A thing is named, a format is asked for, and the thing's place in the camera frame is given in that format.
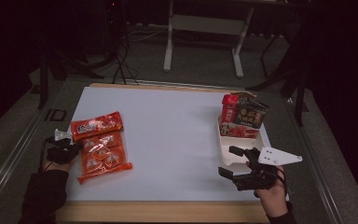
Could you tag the red orange snack packet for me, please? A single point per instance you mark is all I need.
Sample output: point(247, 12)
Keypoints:
point(96, 126)

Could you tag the person's right hand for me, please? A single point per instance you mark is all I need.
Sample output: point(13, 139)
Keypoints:
point(272, 200)

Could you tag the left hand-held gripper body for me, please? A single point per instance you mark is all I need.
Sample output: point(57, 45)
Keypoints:
point(62, 151)

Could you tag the person's left hand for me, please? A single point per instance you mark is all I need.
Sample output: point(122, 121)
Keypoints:
point(59, 167)

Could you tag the red and black food packet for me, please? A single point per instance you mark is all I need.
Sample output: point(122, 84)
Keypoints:
point(245, 121)

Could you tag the white metal table frame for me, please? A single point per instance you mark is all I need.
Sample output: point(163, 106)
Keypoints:
point(205, 25)

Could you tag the aluminium floor rail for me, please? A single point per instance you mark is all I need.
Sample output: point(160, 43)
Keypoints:
point(12, 158)
point(317, 161)

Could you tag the white table mat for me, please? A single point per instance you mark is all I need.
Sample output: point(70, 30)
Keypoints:
point(174, 140)

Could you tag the white plastic rack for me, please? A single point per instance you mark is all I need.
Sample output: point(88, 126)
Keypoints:
point(245, 141)

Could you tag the black floor bracket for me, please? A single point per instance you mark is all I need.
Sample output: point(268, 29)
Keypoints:
point(56, 114)

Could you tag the black metal stand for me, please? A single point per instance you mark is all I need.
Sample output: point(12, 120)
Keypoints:
point(43, 84)
point(300, 93)

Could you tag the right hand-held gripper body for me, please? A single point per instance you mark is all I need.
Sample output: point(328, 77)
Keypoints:
point(261, 177)

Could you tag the clear orange snack packet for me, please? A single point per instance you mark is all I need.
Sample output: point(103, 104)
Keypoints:
point(102, 158)

